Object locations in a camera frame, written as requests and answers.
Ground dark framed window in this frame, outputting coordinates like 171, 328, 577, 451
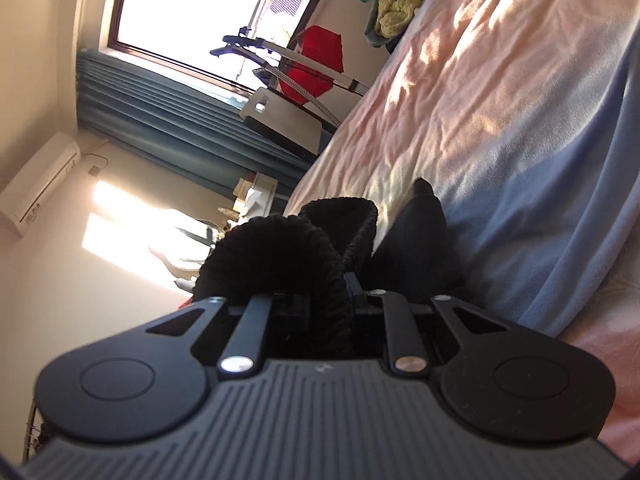
100, 0, 341, 96

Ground air conditioner cable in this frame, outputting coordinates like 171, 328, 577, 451
75, 152, 108, 171

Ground yellow clothes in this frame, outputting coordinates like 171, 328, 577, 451
375, 0, 426, 38

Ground pink bed blanket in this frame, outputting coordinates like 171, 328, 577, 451
280, 0, 640, 461

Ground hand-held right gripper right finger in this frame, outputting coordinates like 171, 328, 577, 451
346, 274, 508, 375

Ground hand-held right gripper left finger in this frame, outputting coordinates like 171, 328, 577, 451
145, 291, 305, 373

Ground black pants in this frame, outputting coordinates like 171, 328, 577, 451
192, 177, 466, 361

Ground white framed vanity mirror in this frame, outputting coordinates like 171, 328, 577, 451
147, 215, 226, 281

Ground white air conditioner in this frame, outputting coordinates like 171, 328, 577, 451
0, 131, 81, 237

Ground garment steamer stand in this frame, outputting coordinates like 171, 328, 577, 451
210, 27, 371, 126

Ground folded ironing board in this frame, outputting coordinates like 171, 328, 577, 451
240, 87, 333, 158

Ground teal curtain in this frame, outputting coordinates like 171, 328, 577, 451
75, 50, 311, 198

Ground red cloth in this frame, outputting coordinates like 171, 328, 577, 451
277, 25, 346, 103

